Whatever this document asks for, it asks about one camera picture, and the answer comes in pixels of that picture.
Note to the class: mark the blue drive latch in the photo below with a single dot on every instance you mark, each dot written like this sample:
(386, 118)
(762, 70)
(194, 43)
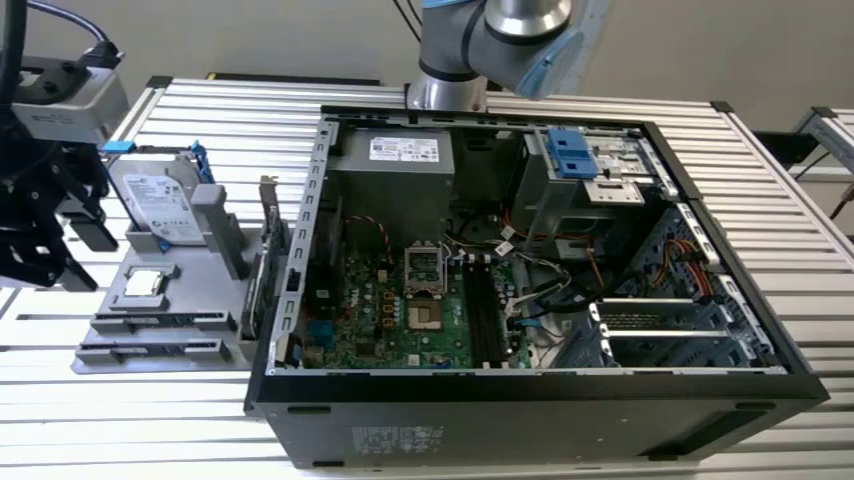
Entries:
(570, 155)

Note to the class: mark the silver CPU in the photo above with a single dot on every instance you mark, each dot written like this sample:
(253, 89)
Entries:
(145, 284)

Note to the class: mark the RAM stick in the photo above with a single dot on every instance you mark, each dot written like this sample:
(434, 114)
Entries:
(167, 318)
(157, 347)

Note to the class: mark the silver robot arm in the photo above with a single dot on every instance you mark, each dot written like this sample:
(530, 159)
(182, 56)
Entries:
(461, 45)

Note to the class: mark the grey power supply unit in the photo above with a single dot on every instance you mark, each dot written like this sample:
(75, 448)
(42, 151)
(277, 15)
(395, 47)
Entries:
(394, 195)

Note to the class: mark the graphics card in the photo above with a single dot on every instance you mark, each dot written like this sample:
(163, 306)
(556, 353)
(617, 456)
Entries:
(257, 300)

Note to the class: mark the black PC case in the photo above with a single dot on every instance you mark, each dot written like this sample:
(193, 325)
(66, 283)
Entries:
(534, 425)

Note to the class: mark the metal drive cage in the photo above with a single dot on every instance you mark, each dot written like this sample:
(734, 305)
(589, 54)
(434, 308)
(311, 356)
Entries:
(554, 200)

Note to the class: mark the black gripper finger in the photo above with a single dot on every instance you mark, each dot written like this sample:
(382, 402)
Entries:
(90, 232)
(40, 260)

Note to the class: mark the black RAM slot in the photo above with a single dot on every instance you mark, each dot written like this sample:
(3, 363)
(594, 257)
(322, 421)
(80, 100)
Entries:
(482, 310)
(493, 310)
(474, 310)

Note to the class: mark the CPU socket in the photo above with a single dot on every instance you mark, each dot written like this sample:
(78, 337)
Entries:
(425, 315)

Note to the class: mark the green motherboard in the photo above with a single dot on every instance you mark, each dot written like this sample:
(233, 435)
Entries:
(434, 345)

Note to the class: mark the blue serial port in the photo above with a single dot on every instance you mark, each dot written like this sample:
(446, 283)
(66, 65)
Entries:
(321, 334)

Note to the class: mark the black chipset chip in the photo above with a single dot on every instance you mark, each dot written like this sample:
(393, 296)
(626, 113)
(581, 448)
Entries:
(366, 349)

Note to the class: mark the metal disk bay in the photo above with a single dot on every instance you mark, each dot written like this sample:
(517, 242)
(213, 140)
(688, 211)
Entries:
(668, 334)

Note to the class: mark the blue SATA plug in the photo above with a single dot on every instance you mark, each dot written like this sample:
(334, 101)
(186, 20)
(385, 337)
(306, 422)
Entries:
(528, 323)

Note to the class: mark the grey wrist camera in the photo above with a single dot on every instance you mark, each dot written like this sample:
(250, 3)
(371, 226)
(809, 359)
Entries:
(74, 115)

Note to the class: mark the grey parts rack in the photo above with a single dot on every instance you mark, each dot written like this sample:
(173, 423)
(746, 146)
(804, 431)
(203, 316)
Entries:
(194, 292)

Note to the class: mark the hard disk in blue carrier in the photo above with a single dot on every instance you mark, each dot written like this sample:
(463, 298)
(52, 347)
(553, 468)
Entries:
(157, 200)

